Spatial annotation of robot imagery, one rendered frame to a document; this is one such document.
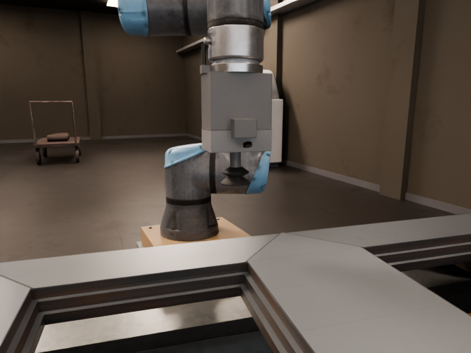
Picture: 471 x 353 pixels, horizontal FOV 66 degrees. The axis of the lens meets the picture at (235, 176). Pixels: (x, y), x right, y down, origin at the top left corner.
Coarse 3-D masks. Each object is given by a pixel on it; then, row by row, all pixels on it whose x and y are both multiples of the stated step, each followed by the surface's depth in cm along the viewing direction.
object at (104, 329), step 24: (432, 288) 78; (456, 288) 80; (144, 312) 69; (168, 312) 69; (192, 312) 69; (216, 312) 69; (240, 312) 69; (48, 336) 62; (72, 336) 62; (96, 336) 62; (120, 336) 62; (144, 336) 62; (168, 336) 63; (192, 336) 65; (216, 336) 66
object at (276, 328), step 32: (384, 256) 55; (416, 256) 57; (448, 256) 58; (64, 288) 44; (96, 288) 45; (128, 288) 45; (160, 288) 46; (192, 288) 47; (224, 288) 48; (256, 288) 45; (32, 320) 40; (64, 320) 43; (256, 320) 43; (288, 320) 37; (0, 352) 32; (32, 352) 37; (288, 352) 35
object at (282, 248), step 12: (276, 240) 57; (288, 240) 57; (300, 240) 57; (312, 240) 57; (324, 240) 57; (264, 252) 53; (276, 252) 53; (288, 252) 53; (300, 252) 53; (312, 252) 53
